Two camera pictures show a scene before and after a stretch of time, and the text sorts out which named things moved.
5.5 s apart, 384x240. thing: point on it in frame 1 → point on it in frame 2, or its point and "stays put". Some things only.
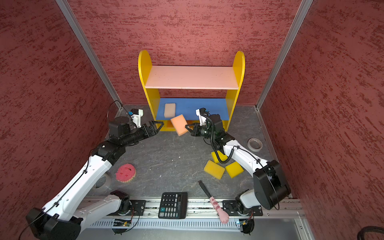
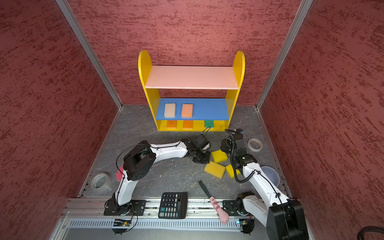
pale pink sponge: (169, 110) stays put
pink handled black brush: (224, 217) stays put
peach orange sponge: (179, 123) → (187, 111)
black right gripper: (196, 131) → (224, 144)
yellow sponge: (223, 157) stays put
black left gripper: (147, 132) → (206, 160)
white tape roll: (254, 144) stays put
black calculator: (172, 205) stays put
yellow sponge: (214, 169) stays put
